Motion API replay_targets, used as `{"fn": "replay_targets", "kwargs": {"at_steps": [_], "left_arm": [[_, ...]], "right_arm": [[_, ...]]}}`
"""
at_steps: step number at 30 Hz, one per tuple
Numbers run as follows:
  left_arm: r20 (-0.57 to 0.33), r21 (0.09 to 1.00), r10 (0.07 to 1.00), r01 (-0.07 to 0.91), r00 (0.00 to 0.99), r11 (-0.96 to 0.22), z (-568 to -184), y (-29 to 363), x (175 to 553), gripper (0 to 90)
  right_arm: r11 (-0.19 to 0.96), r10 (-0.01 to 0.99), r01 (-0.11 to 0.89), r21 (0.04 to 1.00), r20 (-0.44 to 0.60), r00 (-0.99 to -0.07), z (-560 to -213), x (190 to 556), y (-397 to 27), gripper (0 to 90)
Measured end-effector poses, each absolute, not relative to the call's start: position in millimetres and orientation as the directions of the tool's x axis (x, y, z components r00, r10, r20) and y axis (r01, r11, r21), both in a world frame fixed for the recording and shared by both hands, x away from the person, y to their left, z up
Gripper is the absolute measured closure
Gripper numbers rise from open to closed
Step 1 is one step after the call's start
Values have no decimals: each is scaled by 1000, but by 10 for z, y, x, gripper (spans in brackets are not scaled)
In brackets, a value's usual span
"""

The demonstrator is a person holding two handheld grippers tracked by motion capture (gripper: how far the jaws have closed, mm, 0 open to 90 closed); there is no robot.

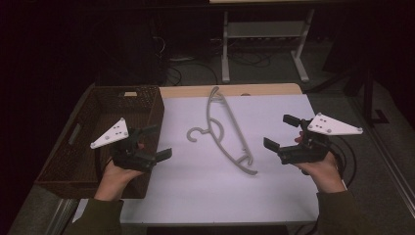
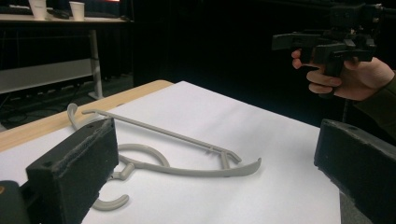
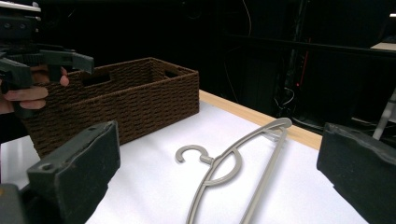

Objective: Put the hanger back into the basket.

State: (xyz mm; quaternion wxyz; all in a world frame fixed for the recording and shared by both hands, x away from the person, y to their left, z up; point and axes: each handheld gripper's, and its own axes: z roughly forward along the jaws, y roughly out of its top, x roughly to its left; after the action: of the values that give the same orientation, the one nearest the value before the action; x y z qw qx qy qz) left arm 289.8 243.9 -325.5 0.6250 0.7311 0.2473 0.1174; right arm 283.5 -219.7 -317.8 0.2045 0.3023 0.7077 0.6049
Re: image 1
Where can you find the white table mat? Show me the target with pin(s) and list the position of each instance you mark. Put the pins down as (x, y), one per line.
(208, 192)

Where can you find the person's right hand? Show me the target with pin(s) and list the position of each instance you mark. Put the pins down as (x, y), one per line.
(324, 176)

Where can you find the pale basket label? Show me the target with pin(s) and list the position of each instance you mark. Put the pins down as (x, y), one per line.
(130, 94)

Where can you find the black metal stand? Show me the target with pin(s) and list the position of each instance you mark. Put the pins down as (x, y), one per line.
(368, 98)

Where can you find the grey plastic clothes hanger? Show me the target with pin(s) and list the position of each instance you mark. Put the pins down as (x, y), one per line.
(228, 133)

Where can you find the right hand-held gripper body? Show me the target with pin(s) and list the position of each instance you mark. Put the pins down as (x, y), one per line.
(329, 126)

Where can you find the white metal table frame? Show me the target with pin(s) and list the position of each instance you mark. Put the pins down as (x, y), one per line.
(266, 30)

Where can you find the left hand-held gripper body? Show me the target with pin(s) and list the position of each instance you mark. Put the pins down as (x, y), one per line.
(117, 132)

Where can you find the person's left hand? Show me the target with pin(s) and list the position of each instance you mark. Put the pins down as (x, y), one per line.
(112, 182)

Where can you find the brown woven basket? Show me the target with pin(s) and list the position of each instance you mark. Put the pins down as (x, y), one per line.
(81, 163)

